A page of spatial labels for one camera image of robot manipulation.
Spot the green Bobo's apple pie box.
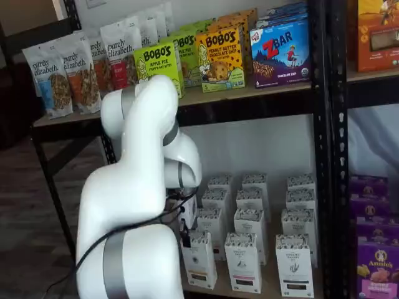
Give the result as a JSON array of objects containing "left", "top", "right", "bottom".
[
  {"left": 133, "top": 42, "right": 185, "bottom": 100},
  {"left": 170, "top": 32, "right": 203, "bottom": 88},
  {"left": 179, "top": 19, "right": 216, "bottom": 35}
]

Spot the wooden shelf board with boxes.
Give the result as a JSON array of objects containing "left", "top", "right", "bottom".
[{"left": 182, "top": 186, "right": 317, "bottom": 297}]

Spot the long black arm cable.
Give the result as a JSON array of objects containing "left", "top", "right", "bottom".
[{"left": 74, "top": 191, "right": 197, "bottom": 275}]

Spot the purely elizabeth bag orange label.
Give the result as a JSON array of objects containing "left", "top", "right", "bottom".
[
  {"left": 60, "top": 34, "right": 105, "bottom": 115},
  {"left": 85, "top": 31, "right": 115, "bottom": 100}
]

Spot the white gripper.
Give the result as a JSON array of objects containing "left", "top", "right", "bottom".
[{"left": 166, "top": 186, "right": 200, "bottom": 249}]

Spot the purely elizabeth bag red label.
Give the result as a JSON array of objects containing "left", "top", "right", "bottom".
[{"left": 100, "top": 21, "right": 143, "bottom": 92}]

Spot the white box pink strip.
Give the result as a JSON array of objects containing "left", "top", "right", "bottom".
[
  {"left": 236, "top": 188, "right": 266, "bottom": 216},
  {"left": 224, "top": 232, "right": 263, "bottom": 294},
  {"left": 242, "top": 173, "right": 268, "bottom": 194},
  {"left": 233, "top": 207, "right": 267, "bottom": 265}
]

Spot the purple Annie's box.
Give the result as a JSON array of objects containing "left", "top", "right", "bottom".
[
  {"left": 348, "top": 175, "right": 390, "bottom": 202},
  {"left": 349, "top": 196, "right": 392, "bottom": 224},
  {"left": 355, "top": 216, "right": 399, "bottom": 247},
  {"left": 357, "top": 237, "right": 399, "bottom": 299}
]

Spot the black metal rack keyhole post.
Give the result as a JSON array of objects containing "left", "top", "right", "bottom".
[{"left": 329, "top": 0, "right": 399, "bottom": 299}]

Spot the black metal shelf rack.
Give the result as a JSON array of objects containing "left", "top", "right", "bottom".
[{"left": 0, "top": 0, "right": 332, "bottom": 299}]

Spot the orange Bobo's peanut butter box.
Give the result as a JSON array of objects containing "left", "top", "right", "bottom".
[
  {"left": 195, "top": 26, "right": 246, "bottom": 93},
  {"left": 205, "top": 17, "right": 250, "bottom": 35},
  {"left": 218, "top": 8, "right": 258, "bottom": 31}
]

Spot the blue ZBar box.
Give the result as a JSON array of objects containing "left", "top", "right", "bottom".
[
  {"left": 249, "top": 20, "right": 312, "bottom": 89},
  {"left": 255, "top": 11, "right": 309, "bottom": 29},
  {"left": 267, "top": 2, "right": 308, "bottom": 16}
]

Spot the white box green strip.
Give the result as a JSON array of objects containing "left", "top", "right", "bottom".
[
  {"left": 281, "top": 208, "right": 318, "bottom": 268},
  {"left": 275, "top": 234, "right": 315, "bottom": 297},
  {"left": 286, "top": 173, "right": 315, "bottom": 194},
  {"left": 286, "top": 189, "right": 316, "bottom": 214}
]

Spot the wooden shelf board with snacks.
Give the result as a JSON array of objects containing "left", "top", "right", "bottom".
[{"left": 32, "top": 83, "right": 312, "bottom": 128}]

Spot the orange snack box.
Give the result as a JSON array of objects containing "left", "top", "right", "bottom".
[{"left": 357, "top": 0, "right": 399, "bottom": 74}]

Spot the white fabric backdrop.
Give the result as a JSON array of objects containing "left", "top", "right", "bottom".
[{"left": 348, "top": 104, "right": 399, "bottom": 177}]

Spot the purely elizabeth bag blue label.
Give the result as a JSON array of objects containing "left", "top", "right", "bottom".
[{"left": 22, "top": 42, "right": 75, "bottom": 120}]

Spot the white purely elizabeth bag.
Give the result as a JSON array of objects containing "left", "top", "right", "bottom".
[
  {"left": 137, "top": 14, "right": 160, "bottom": 47},
  {"left": 155, "top": 1, "right": 175, "bottom": 37}
]

